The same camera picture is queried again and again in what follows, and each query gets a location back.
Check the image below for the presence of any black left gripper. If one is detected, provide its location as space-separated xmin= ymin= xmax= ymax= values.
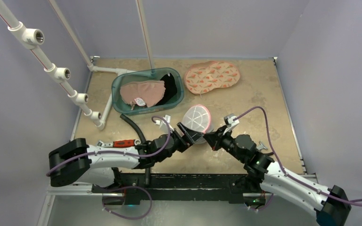
xmin=167 ymin=122 xmax=203 ymax=154

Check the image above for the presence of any round pink white laundry bag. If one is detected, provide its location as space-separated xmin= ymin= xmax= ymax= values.
xmin=181 ymin=104 xmax=214 ymax=133

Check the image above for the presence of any pink bra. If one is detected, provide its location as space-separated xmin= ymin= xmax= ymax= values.
xmin=120 ymin=81 xmax=165 ymax=109

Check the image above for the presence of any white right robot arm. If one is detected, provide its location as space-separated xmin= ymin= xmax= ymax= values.
xmin=203 ymin=126 xmax=352 ymax=226

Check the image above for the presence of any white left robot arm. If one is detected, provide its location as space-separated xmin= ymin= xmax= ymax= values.
xmin=47 ymin=123 xmax=204 ymax=193

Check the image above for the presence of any black bra in basin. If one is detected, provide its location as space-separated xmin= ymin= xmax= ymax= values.
xmin=156 ymin=73 xmax=178 ymax=105

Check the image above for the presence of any teal plastic basin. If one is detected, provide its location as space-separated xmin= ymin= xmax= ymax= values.
xmin=112 ymin=67 xmax=184 ymax=115

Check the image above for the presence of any white PVC pipe rack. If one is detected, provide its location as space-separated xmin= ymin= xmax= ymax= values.
xmin=0 ymin=0 xmax=156 ymax=131

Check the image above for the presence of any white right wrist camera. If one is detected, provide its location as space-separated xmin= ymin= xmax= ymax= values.
xmin=223 ymin=113 xmax=239 ymax=135

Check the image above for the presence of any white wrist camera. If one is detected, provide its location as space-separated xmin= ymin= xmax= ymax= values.
xmin=223 ymin=113 xmax=239 ymax=135
xmin=155 ymin=114 xmax=173 ymax=129

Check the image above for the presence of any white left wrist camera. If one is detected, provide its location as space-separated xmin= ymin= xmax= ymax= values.
xmin=155 ymin=114 xmax=173 ymax=129

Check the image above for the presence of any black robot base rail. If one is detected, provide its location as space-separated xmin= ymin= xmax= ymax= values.
xmin=91 ymin=173 xmax=271 ymax=208

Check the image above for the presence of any black corrugated hose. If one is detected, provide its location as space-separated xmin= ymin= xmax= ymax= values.
xmin=120 ymin=113 xmax=152 ymax=186

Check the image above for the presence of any red handled adjustable wrench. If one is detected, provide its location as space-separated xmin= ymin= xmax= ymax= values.
xmin=96 ymin=139 xmax=141 ymax=148

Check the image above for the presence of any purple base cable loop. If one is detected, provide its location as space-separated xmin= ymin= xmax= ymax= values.
xmin=101 ymin=186 xmax=154 ymax=221

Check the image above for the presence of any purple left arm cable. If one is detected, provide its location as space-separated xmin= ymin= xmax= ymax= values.
xmin=46 ymin=116 xmax=172 ymax=178

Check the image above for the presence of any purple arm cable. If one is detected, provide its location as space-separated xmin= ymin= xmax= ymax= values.
xmin=46 ymin=116 xmax=172 ymax=178
xmin=234 ymin=106 xmax=362 ymax=208

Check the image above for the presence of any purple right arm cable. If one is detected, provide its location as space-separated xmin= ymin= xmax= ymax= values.
xmin=234 ymin=106 xmax=362 ymax=208

